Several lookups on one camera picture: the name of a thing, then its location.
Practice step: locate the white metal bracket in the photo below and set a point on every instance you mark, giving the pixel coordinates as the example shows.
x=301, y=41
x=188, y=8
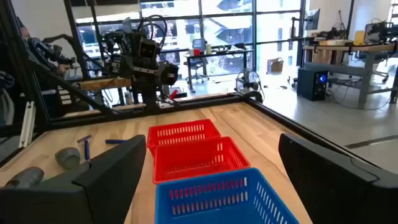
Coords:
x=26, y=124

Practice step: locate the black office desk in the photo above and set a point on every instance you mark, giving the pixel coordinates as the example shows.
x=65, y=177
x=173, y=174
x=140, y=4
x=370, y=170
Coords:
x=217, y=53

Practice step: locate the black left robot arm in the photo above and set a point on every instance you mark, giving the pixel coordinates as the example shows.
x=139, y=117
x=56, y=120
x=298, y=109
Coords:
x=149, y=81

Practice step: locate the wooden workbench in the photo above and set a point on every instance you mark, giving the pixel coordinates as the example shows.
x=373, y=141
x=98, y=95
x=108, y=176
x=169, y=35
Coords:
x=363, y=49

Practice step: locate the black computer tower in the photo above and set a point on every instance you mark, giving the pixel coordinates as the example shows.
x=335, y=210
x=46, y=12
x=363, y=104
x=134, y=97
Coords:
x=311, y=84

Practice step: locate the black aluminium table frame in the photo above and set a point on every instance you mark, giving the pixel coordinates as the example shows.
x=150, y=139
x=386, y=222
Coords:
x=202, y=102

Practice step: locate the black office chair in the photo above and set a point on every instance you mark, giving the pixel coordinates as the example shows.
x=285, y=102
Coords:
x=196, y=67

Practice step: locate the cardboard box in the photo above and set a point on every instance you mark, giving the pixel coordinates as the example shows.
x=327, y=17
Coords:
x=275, y=66

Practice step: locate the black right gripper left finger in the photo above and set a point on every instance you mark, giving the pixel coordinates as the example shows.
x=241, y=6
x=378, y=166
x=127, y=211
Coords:
x=62, y=202

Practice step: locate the wooden bench top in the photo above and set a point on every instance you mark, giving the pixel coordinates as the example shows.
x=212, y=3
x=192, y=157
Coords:
x=104, y=83

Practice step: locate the grey deodorant bottle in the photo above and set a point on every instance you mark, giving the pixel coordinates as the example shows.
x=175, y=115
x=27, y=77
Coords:
x=25, y=177
x=67, y=157

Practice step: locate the person's hand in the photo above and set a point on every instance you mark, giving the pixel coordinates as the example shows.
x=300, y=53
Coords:
x=63, y=69

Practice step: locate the small red plastic basket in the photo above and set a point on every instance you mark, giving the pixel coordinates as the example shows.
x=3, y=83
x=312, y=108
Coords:
x=183, y=124

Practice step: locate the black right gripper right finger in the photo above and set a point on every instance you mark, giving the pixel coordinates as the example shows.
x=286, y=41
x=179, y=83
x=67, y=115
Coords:
x=342, y=193

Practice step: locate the blue marker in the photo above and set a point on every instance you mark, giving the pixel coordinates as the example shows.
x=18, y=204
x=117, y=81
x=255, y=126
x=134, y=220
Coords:
x=115, y=141

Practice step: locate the blue plastic basket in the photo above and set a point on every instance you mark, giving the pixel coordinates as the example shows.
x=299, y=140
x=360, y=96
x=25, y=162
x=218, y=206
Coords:
x=164, y=205

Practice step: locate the person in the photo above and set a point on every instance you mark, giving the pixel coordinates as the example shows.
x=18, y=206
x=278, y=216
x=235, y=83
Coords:
x=23, y=31

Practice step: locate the yellow container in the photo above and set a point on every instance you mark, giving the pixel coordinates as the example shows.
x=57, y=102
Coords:
x=359, y=38

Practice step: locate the monitor on arm mount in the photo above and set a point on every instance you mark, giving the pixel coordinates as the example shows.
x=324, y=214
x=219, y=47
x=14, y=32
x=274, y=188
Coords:
x=311, y=19

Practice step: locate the small red object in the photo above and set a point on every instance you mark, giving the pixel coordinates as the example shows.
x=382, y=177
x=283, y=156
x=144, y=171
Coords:
x=174, y=94

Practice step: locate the round floor fan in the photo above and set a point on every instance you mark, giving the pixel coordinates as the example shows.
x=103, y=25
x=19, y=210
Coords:
x=247, y=82

